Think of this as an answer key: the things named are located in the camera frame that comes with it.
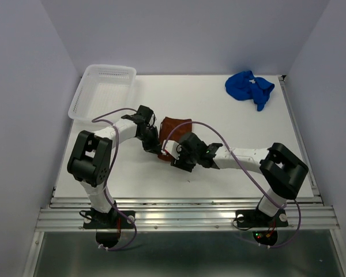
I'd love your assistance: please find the blue towel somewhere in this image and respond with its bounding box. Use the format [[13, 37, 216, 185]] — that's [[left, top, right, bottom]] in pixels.
[[225, 70, 275, 111]]

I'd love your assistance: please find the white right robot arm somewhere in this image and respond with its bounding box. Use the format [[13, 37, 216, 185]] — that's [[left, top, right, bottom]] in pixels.
[[163, 132, 309, 225]]

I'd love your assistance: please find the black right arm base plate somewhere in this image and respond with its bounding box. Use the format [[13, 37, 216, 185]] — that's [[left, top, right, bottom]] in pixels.
[[232, 209, 288, 229]]

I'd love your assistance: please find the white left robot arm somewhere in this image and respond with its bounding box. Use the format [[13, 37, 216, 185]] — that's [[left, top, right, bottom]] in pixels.
[[67, 106, 161, 227]]

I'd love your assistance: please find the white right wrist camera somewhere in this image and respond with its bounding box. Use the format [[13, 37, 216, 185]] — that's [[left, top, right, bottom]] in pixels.
[[161, 140, 180, 160]]

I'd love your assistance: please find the brown towel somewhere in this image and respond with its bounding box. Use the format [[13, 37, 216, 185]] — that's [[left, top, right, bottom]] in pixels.
[[157, 116, 193, 163]]

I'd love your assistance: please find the white plastic basket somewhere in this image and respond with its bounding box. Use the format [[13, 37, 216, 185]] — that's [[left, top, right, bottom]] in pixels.
[[68, 64, 137, 123]]

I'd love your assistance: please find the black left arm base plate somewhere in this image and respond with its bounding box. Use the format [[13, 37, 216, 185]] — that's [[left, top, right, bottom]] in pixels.
[[79, 208, 133, 230]]

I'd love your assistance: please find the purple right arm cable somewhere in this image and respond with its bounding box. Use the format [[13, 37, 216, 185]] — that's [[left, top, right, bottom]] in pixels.
[[161, 121, 303, 249]]

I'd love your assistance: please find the aluminium rail frame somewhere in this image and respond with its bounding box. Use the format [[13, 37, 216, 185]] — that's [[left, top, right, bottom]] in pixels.
[[24, 75, 346, 276]]

